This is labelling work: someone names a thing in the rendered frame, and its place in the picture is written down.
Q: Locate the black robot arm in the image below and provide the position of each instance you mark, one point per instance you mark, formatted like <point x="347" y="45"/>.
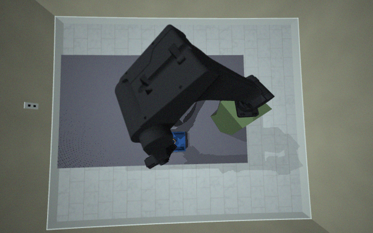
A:
<point x="165" y="81"/>

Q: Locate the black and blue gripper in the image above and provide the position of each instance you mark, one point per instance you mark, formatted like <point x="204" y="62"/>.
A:
<point x="173" y="147"/>

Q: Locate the blue open crate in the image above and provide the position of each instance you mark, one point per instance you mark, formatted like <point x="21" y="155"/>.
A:
<point x="180" y="140"/>

